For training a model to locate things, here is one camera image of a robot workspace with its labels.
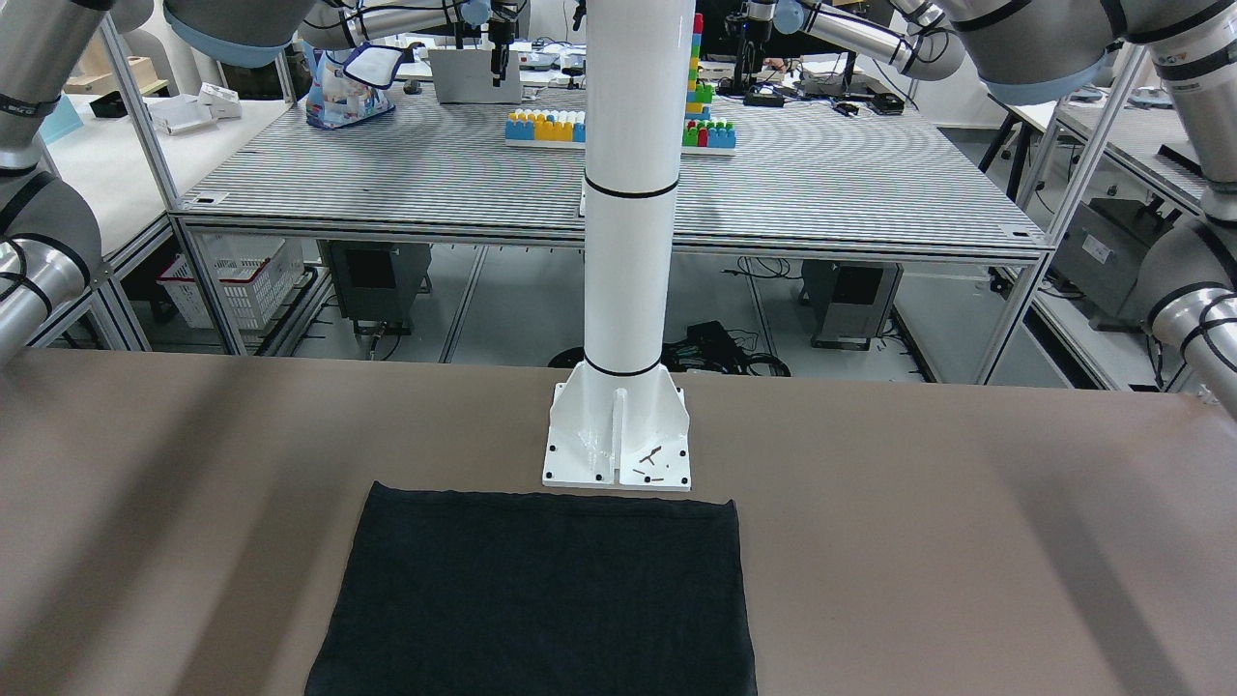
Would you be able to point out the black t-shirt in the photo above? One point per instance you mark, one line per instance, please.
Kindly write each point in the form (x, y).
(487, 593)

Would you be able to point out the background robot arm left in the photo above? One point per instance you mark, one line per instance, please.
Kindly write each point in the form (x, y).
(338, 25)

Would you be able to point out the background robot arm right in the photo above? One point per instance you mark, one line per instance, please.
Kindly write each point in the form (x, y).
(929, 50)

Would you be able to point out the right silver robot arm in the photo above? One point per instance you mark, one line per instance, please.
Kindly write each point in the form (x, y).
(52, 250)

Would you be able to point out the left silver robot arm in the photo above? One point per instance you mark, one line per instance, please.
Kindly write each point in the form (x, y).
(1034, 51)

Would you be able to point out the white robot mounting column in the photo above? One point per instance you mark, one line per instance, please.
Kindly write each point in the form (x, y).
(619, 420)

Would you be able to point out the colourful toy block stack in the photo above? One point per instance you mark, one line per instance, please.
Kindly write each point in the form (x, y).
(701, 133)

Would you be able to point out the striped aluminium workbench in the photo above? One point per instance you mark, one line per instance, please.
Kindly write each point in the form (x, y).
(804, 181)

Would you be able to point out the white box on workbench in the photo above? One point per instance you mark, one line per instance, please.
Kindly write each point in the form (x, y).
(468, 76)

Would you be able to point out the blue white plastic bag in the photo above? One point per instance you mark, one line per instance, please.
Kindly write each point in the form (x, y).
(350, 87)

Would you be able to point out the white plastic basket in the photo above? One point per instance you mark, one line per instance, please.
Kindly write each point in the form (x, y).
(254, 275)

